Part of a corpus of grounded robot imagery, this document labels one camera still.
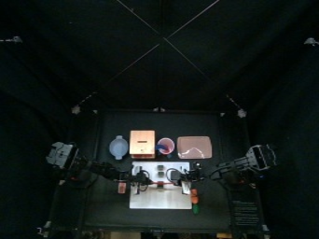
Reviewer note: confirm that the pink square tray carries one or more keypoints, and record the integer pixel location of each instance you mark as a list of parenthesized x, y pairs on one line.
[(194, 147)]

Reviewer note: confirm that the wooden box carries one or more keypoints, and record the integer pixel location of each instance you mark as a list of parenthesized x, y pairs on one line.
[(142, 143)]

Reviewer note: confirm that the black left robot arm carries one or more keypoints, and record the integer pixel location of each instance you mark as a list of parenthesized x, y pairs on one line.
[(83, 163)]

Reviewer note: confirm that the salmon pink rectangular block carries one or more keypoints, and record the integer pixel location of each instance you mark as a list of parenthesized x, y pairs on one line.
[(122, 187)]

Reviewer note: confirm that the pale blue bowl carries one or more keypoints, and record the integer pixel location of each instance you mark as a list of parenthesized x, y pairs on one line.
[(119, 147)]

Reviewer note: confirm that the green toy vegetable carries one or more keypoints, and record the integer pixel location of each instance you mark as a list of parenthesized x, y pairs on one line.
[(195, 209)]

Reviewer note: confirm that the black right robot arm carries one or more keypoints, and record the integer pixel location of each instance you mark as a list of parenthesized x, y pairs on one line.
[(248, 161)]

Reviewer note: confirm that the orange toy vegetable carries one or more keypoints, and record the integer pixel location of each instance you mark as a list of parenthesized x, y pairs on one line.
[(194, 196)]

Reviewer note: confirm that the silver frame clamp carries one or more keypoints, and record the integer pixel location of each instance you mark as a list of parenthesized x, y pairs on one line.
[(242, 113), (310, 41), (158, 109), (75, 109)]

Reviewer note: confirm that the red plastic cup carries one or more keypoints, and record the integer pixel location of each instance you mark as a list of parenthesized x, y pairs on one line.
[(167, 143)]

